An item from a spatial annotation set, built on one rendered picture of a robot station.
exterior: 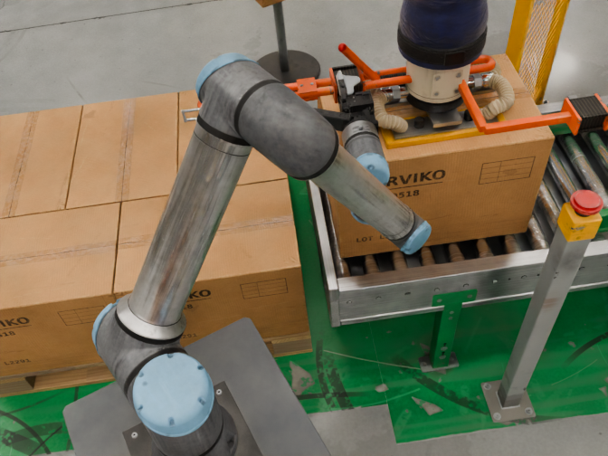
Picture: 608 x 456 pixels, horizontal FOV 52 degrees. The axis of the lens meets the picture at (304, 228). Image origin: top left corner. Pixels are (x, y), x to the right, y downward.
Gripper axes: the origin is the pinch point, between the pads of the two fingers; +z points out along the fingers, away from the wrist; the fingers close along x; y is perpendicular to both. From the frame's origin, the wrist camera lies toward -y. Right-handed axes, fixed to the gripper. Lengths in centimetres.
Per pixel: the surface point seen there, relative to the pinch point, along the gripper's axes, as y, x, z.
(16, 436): -128, -105, -37
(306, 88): -8.8, 1.7, -1.5
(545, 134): 53, -13, -17
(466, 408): 32, -108, -51
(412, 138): 17.7, -11.1, -13.5
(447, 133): 27.4, -11.2, -13.3
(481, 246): 40, -53, -22
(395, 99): 15.7, -6.8, -1.5
